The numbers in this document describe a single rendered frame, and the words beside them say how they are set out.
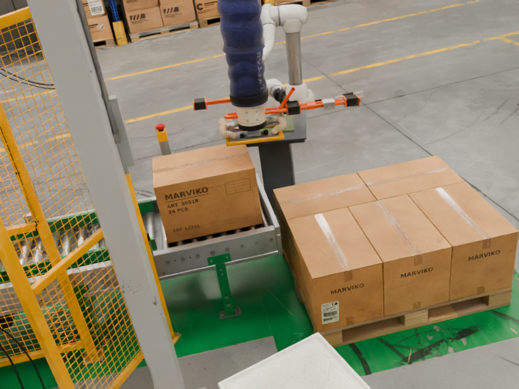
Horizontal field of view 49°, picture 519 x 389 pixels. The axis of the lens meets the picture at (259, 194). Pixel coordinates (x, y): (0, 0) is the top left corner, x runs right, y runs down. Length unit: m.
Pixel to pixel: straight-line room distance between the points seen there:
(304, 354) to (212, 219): 1.60
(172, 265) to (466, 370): 1.74
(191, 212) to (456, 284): 1.60
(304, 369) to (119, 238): 0.93
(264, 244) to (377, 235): 0.67
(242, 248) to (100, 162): 1.42
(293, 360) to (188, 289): 2.08
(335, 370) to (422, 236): 1.54
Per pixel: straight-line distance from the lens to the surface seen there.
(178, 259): 3.39
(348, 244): 3.28
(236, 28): 3.11
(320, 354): 2.02
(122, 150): 2.37
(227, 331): 3.63
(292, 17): 3.98
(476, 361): 3.43
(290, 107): 3.34
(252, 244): 3.40
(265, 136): 3.30
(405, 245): 3.27
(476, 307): 3.70
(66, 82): 2.11
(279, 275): 3.96
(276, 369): 1.99
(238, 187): 3.35
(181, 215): 3.41
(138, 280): 2.52
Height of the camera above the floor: 2.50
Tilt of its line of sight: 31 degrees down
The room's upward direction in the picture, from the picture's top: 8 degrees counter-clockwise
